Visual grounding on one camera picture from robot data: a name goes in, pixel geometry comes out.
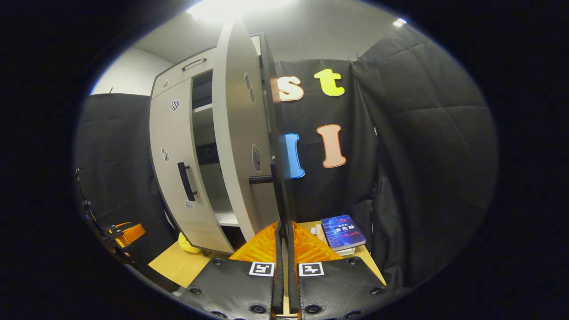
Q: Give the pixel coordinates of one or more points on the black backdrop cloth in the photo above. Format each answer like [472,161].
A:
[422,155]

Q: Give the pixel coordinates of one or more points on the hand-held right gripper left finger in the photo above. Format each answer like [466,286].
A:
[278,284]

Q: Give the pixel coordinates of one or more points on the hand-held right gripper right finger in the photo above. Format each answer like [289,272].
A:
[292,284]

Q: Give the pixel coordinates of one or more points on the white double-door shoe cabinet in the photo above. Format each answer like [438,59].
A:
[218,186]

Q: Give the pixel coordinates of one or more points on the small ceiling light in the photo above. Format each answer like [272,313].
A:
[400,22]

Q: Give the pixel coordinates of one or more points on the white cabinet shelf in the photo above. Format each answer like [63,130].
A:
[202,108]
[227,218]

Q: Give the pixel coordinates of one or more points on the blue book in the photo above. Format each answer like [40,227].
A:
[342,233]

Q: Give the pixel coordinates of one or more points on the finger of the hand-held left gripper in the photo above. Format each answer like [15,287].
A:
[131,233]

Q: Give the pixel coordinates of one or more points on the checkered sticker cabinet door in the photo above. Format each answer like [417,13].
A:
[173,178]

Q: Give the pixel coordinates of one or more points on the long ceiling light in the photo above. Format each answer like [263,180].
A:
[231,6]

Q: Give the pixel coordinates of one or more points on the white cabinet bottom shelf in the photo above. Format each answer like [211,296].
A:
[227,218]

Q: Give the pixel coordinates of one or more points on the white cabinet drawer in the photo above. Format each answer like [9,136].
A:
[178,75]

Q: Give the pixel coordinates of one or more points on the box sticker cabinet door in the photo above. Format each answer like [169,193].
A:
[235,133]

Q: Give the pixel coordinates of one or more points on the yellow toy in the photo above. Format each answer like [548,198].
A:
[189,245]

